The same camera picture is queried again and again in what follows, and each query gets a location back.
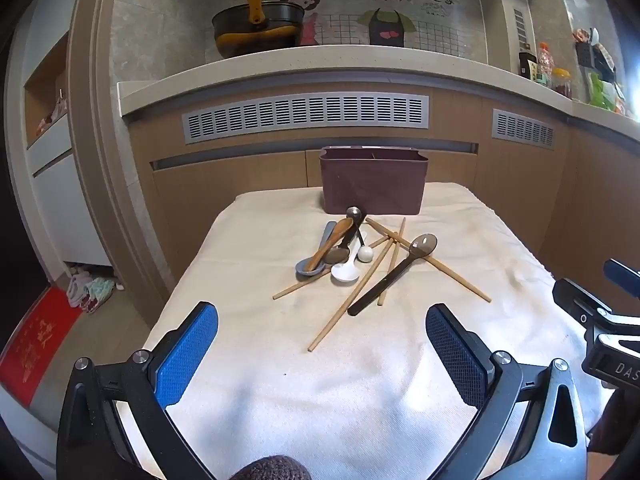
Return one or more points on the red floor mat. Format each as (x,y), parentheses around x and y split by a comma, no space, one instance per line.
(30,345)

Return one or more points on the cartoon wall poster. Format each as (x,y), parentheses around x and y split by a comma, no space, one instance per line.
(380,15)

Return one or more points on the small white wall vent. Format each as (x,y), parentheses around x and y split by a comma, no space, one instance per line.
(520,27)

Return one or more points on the dark food package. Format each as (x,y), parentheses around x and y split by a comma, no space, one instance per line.
(527,66)

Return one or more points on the short grey vent grille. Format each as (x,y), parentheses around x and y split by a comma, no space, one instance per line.
(522,127)

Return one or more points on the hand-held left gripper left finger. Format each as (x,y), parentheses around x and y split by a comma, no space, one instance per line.
(187,355)

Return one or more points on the wooden wall niche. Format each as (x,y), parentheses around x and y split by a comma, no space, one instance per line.
(47,90)

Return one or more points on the grey plastic spoon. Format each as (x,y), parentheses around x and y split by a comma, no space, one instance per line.
(306,272)

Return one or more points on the wooden spoon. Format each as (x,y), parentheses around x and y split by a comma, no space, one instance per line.
(342,227)

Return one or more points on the small white round spoon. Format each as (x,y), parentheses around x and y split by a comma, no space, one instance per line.
(365,254)

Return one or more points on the person's right forearm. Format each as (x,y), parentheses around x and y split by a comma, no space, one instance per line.
(617,430)

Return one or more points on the long grey vent grille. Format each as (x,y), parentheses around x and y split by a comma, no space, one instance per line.
(305,117)

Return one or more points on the green plastic bag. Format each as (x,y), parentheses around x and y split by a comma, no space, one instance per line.
(602,92)

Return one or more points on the pale green slippers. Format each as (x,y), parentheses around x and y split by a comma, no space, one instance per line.
(100,292)

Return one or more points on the maroon plastic utensil box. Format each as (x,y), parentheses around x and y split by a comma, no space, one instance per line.
(372,185)

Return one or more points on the yellow-lidded red jar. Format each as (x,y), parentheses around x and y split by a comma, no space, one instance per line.
(561,85)

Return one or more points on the wooden cabinet front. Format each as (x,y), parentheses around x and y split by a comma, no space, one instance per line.
(225,175)

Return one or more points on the dark brown knitted cloth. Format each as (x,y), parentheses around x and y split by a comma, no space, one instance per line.
(272,469)

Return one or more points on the beige stone counter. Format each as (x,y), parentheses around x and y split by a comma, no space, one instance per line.
(350,62)

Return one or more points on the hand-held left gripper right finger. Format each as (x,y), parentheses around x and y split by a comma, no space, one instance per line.
(457,355)

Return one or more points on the white towel cloth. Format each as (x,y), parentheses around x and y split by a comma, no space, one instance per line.
(300,400)

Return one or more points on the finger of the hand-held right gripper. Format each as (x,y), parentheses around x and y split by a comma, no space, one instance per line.
(575,295)
(622,275)

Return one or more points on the orange-capped bottle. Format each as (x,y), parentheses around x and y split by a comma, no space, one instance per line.
(545,62)

